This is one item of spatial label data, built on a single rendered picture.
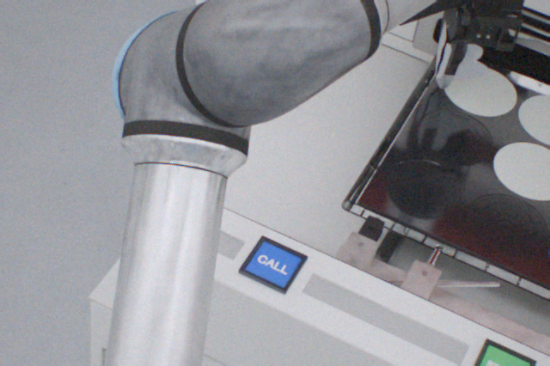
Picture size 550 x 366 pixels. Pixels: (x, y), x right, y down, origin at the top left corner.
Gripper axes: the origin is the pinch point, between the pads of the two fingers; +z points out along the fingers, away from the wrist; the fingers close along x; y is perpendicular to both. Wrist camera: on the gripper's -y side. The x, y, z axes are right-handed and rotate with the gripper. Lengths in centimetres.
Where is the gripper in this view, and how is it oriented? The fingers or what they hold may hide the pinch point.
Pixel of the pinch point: (438, 79)
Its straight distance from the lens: 152.5
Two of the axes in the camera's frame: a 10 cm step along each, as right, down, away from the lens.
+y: 9.9, 0.6, 1.0
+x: -0.2, -7.4, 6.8
